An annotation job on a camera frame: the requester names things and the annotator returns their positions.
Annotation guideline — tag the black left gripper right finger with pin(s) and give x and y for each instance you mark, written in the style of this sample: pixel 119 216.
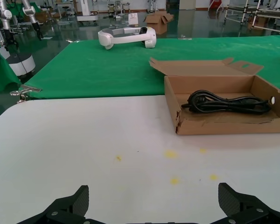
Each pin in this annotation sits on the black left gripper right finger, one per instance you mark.
pixel 245 210

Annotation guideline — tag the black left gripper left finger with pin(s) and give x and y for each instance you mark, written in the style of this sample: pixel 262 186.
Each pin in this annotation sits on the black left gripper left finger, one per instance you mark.
pixel 67 210

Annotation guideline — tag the silver background robot arm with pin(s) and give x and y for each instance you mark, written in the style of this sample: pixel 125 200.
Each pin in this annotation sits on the silver background robot arm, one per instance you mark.
pixel 4 15
pixel 29 10

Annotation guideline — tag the cardboard box with torn corner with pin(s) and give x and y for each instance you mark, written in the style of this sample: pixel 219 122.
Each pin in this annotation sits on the cardboard box with torn corner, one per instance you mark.
pixel 224 128

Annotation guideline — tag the metal cloth clip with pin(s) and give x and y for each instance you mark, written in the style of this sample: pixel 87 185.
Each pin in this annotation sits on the metal cloth clip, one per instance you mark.
pixel 74 41
pixel 184 37
pixel 28 89

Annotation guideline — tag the green cloth on neighbour table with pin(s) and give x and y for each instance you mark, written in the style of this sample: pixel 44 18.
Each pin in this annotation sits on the green cloth on neighbour table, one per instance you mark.
pixel 0 74

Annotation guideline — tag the white wheeled background robot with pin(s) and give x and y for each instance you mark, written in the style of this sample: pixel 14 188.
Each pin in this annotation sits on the white wheeled background robot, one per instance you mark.
pixel 21 65

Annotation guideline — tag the white VR headset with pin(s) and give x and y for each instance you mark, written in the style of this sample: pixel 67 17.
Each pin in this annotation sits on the white VR headset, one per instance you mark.
pixel 126 39

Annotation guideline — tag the metal tube rack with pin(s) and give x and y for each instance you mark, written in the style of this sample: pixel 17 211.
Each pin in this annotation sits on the metal tube rack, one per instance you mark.
pixel 243 14

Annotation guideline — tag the white paper bag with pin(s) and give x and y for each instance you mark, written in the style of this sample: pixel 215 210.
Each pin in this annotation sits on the white paper bag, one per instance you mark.
pixel 133 19

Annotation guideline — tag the large open cardboard carton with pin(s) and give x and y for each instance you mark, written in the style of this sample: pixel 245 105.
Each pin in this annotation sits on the large open cardboard carton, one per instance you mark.
pixel 158 25

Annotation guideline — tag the red floor sign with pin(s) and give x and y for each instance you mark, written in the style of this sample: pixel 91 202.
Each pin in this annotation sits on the red floor sign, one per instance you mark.
pixel 215 3

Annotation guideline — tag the white cabinet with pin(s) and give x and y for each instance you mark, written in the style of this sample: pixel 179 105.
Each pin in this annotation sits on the white cabinet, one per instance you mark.
pixel 187 4

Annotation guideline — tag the white pedestal machine base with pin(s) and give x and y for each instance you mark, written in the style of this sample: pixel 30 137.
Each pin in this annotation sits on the white pedestal machine base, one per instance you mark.
pixel 87 17

